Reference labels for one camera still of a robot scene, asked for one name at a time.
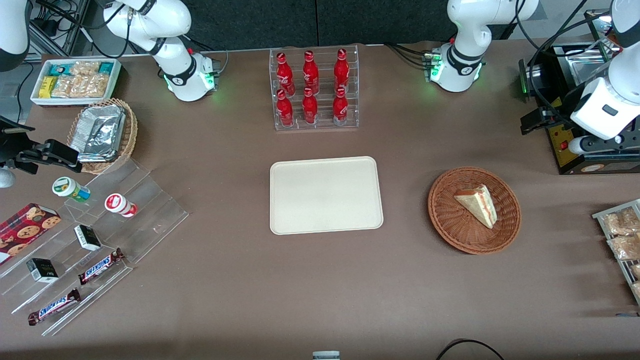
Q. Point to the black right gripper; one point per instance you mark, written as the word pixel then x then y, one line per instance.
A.
pixel 11 148

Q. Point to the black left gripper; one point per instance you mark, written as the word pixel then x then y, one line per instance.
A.
pixel 559 117

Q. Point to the triangular sandwich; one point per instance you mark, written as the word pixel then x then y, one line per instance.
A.
pixel 477 205

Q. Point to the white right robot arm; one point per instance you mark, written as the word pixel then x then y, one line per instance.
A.
pixel 170 55

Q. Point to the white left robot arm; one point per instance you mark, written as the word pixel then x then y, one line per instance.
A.
pixel 465 30

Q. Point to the light tan wicker basket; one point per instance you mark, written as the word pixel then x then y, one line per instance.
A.
pixel 131 135

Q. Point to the tray of packaged snacks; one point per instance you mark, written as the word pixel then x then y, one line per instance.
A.
pixel 600 216

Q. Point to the brown round wicker basket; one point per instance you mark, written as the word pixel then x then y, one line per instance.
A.
pixel 450 220

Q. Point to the cream plastic tray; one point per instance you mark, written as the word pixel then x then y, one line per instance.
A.
pixel 325 195

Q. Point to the green lidded yogurt cup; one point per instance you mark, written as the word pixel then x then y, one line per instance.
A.
pixel 67 187

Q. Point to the black machine with yellow panel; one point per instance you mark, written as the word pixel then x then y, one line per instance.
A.
pixel 560 156

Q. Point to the silver foil package stack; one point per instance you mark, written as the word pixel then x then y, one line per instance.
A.
pixel 97 132

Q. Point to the red plaid cookie box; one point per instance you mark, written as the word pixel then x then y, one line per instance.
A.
pixel 25 230

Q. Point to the yellow snack packet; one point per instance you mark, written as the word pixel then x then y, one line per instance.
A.
pixel 47 86

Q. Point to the clear cracker bag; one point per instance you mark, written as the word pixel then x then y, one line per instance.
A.
pixel 85 68
pixel 65 87
pixel 95 86

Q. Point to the red lidded yogurt cup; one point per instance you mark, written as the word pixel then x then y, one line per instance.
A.
pixel 117 204

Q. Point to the small black carton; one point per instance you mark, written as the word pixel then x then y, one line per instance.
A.
pixel 87 238
pixel 42 270

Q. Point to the teal snack packet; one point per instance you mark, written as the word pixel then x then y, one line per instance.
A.
pixel 60 69
pixel 106 68

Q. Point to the white plastic snack bin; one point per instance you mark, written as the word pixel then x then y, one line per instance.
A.
pixel 116 80

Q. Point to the clear acrylic stepped shelf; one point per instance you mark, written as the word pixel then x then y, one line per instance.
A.
pixel 150 215

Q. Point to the Snickers chocolate bar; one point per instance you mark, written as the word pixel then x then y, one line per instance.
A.
pixel 52 307
pixel 100 266

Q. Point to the clear pastry bag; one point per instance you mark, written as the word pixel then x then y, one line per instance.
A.
pixel 636 290
pixel 635 271
pixel 622 222
pixel 625 247

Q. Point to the red cola bottle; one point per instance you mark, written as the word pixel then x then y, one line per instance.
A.
pixel 310 72
pixel 285 110
pixel 341 70
pixel 310 107
pixel 340 107
pixel 285 75

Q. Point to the clear acrylic bottle rack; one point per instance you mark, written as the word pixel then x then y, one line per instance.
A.
pixel 322 125

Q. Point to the small grey white object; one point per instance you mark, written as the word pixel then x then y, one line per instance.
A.
pixel 326 355

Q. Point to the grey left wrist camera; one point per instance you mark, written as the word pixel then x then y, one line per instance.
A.
pixel 575 146

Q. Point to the aluminium frame stand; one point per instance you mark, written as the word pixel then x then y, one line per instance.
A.
pixel 50 40

